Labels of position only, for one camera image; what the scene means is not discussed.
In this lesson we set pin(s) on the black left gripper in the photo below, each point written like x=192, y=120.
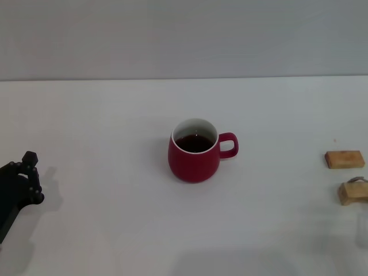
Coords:
x=8, y=201

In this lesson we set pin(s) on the red ceramic cup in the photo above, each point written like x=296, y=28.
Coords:
x=192, y=166

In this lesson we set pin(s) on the dark coffee liquid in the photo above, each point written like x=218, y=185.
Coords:
x=194, y=142

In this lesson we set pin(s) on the small wooden block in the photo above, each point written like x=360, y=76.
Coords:
x=343, y=159
x=352, y=195

